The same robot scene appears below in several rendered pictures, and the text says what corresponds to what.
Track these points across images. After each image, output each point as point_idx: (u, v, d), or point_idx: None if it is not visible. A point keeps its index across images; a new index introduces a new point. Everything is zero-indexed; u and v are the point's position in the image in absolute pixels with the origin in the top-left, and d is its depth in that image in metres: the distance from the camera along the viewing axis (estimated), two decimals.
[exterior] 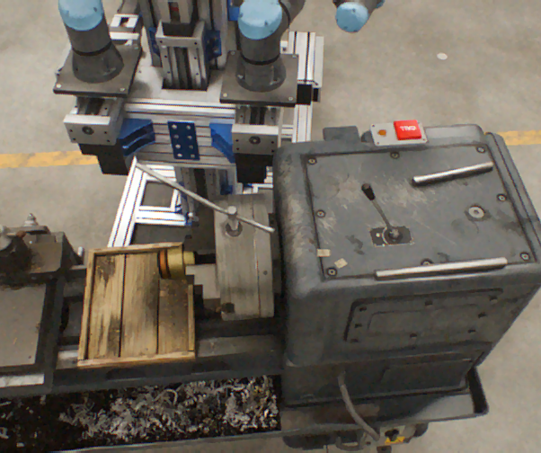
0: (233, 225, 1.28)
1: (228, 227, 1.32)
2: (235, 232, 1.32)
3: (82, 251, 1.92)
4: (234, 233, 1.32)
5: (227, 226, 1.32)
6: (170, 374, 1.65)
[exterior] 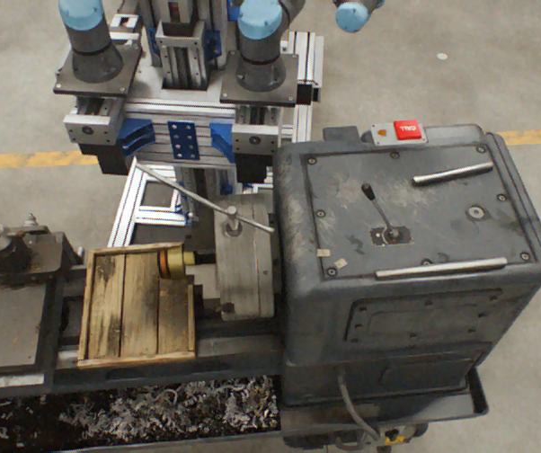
0: (233, 225, 1.28)
1: (228, 227, 1.32)
2: (235, 232, 1.32)
3: (82, 251, 1.92)
4: (234, 233, 1.32)
5: (227, 226, 1.32)
6: (170, 374, 1.65)
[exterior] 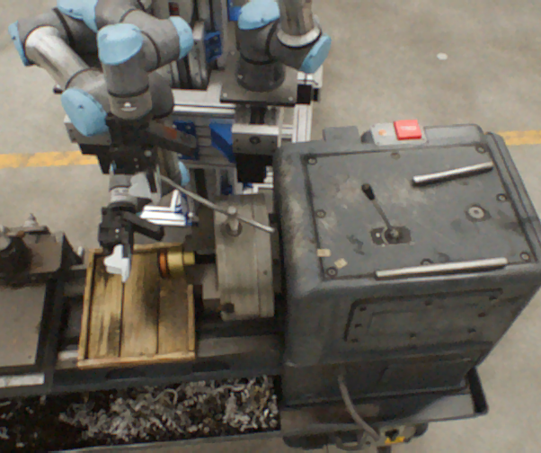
0: (233, 225, 1.28)
1: (228, 227, 1.32)
2: (235, 232, 1.32)
3: (82, 251, 1.92)
4: (234, 233, 1.32)
5: (227, 226, 1.32)
6: (170, 374, 1.65)
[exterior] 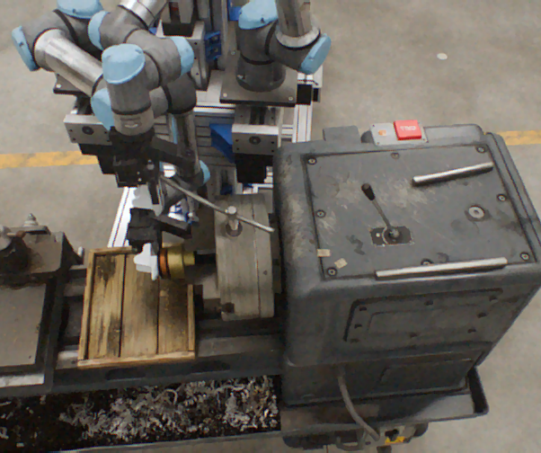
0: (233, 225, 1.28)
1: (228, 227, 1.32)
2: (235, 232, 1.32)
3: (82, 251, 1.92)
4: (234, 233, 1.32)
5: (227, 226, 1.32)
6: (170, 374, 1.65)
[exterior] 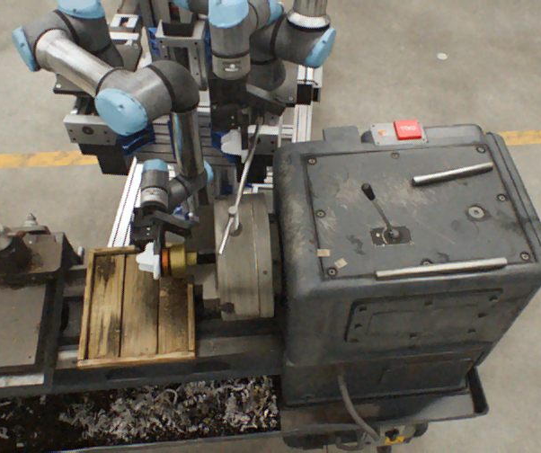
0: None
1: None
2: (229, 230, 1.32)
3: (82, 251, 1.92)
4: None
5: None
6: (170, 374, 1.65)
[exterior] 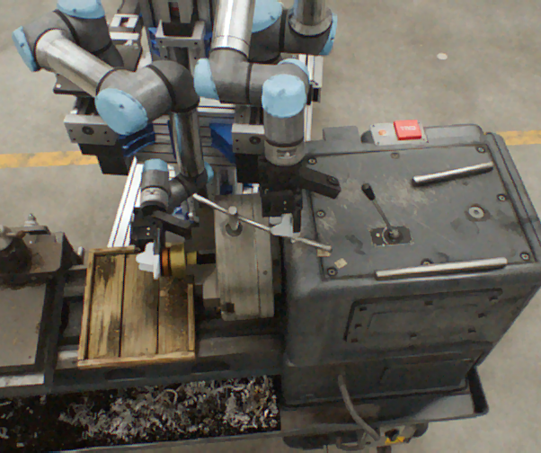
0: None
1: (239, 228, 1.32)
2: None
3: (82, 251, 1.92)
4: None
5: (240, 229, 1.32)
6: (170, 374, 1.65)
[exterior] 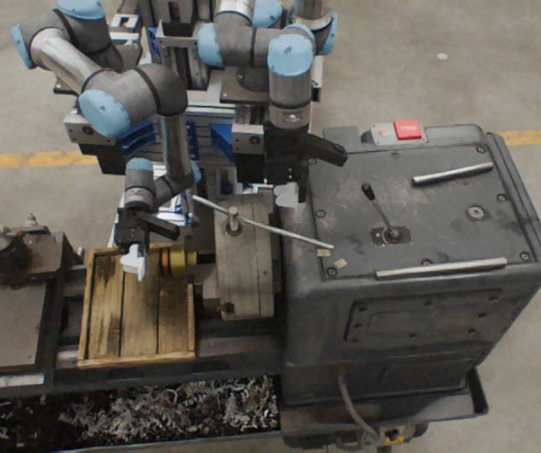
0: None
1: (239, 228, 1.32)
2: None
3: (82, 251, 1.92)
4: None
5: (240, 229, 1.32)
6: (170, 374, 1.65)
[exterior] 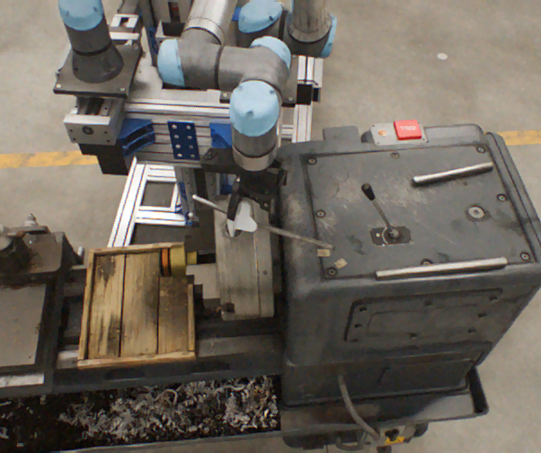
0: None
1: (239, 228, 1.32)
2: None
3: (82, 251, 1.92)
4: None
5: (240, 229, 1.32)
6: (170, 374, 1.65)
